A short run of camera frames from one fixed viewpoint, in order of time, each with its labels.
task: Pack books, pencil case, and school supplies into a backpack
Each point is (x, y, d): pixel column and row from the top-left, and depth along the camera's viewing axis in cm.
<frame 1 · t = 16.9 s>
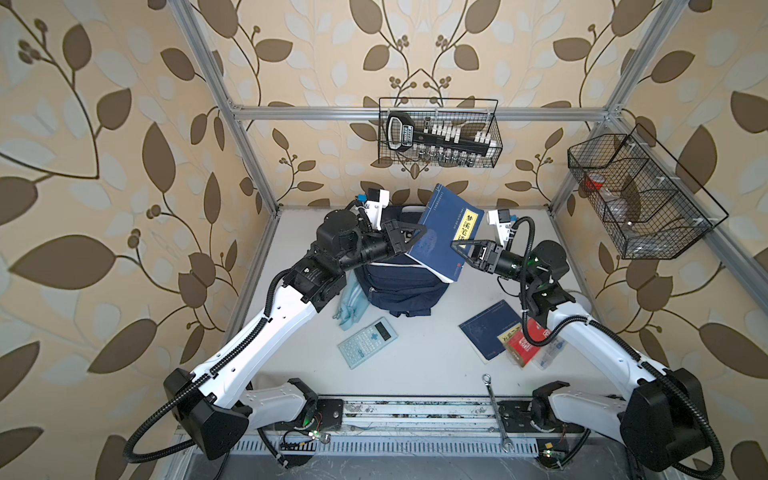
left hand: (422, 226, 59), fingers closed
right hand: (449, 248, 66), fingers open
navy blue school backpack: (398, 283, 93), point 8 cm above the table
light blue calculator: (367, 342, 86), point 2 cm above the table
light blue pencil case: (353, 304, 95), point 2 cm above the table
red book: (514, 349, 84), point 4 cm above the table

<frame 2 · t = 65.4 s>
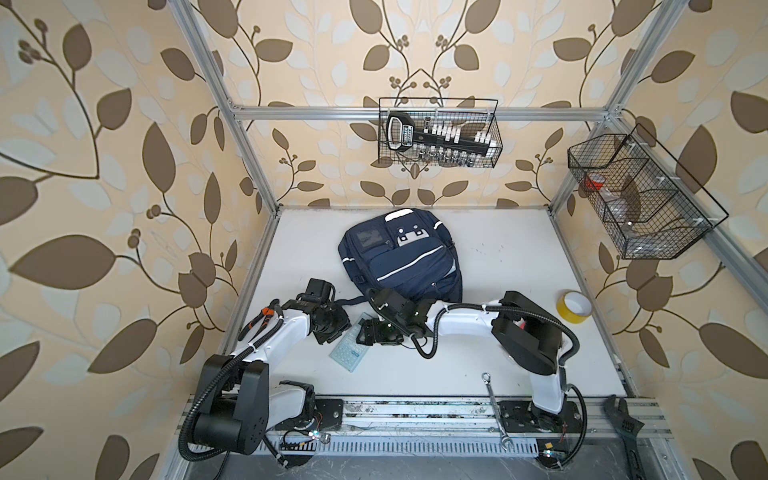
left hand: (345, 323, 87), fingers open
right hand: (364, 339, 85), fingers open
yellow tape roll: (565, 313, 91), point 4 cm above the table
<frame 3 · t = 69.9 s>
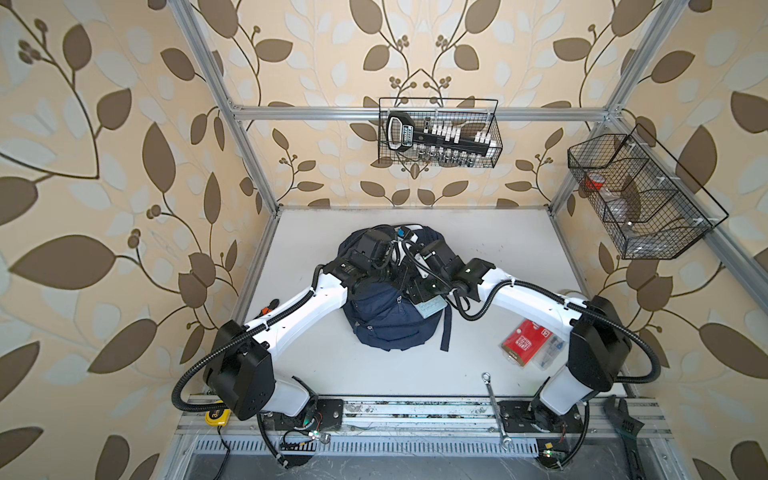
left hand: (413, 265, 78), fingers closed
right hand: (415, 285, 85), fingers open
navy blue school backpack: (380, 310, 82), point 12 cm above the table
light blue calculator: (431, 305, 80), point 15 cm above the table
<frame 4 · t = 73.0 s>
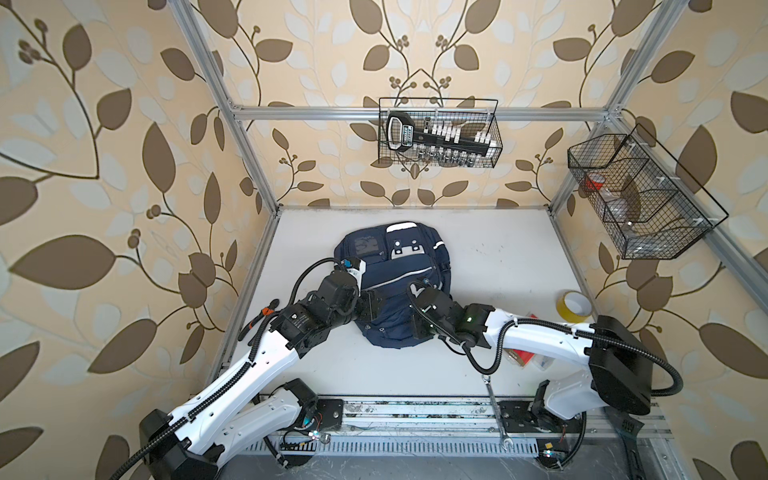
left hand: (376, 296, 74), fingers open
right hand: (411, 318, 83), fingers closed
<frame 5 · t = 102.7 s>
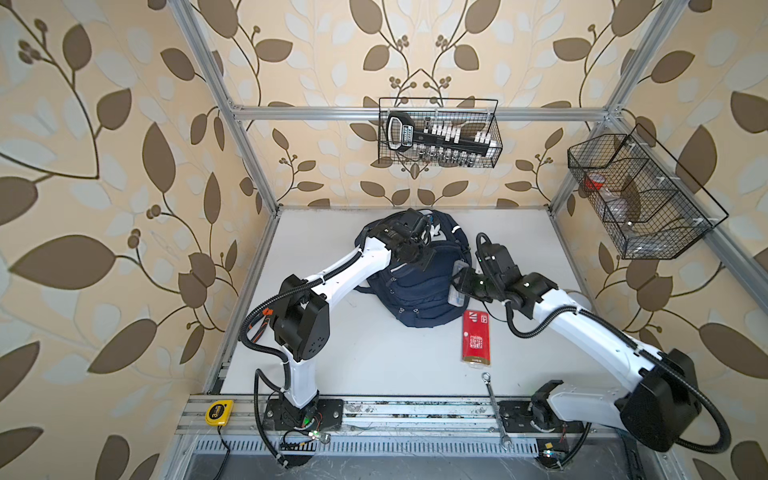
left hand: (425, 253, 85), fingers closed
right hand: (454, 281, 82), fingers open
clear plastic box: (456, 296, 81), point 16 cm above the table
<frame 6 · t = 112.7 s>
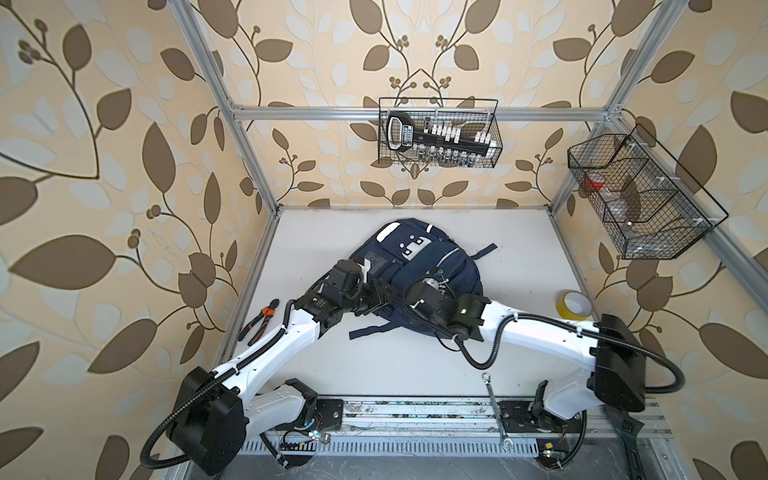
left hand: (391, 291, 78), fingers open
right hand: (414, 309, 81), fingers closed
navy blue school backpack: (402, 252, 100), point 8 cm above the table
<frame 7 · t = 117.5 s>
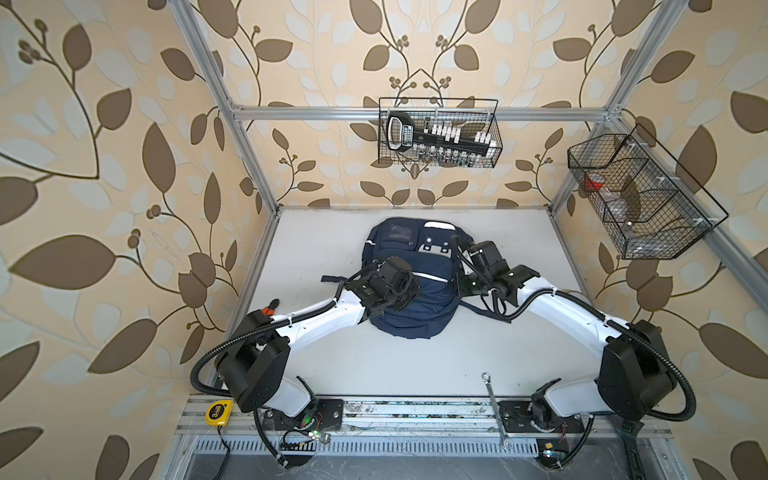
left hand: (422, 281, 82), fingers closed
right hand: (455, 282, 87), fingers closed
